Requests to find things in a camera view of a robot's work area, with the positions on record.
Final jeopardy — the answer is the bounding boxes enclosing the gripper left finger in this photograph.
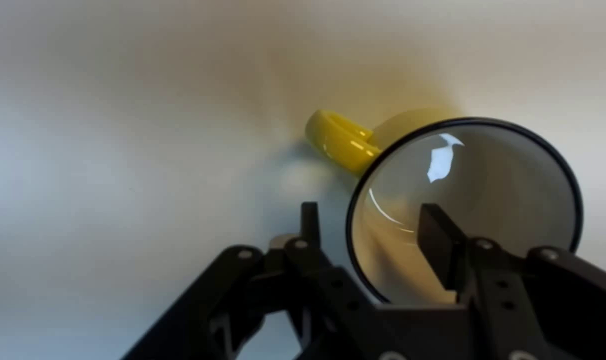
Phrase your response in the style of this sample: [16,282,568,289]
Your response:
[120,201,384,360]

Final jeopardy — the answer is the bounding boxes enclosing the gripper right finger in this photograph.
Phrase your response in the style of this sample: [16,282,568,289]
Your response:
[417,203,606,360]

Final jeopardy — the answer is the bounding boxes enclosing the yellow mug with black rim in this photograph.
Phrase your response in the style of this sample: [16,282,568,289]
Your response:
[304,107,584,306]

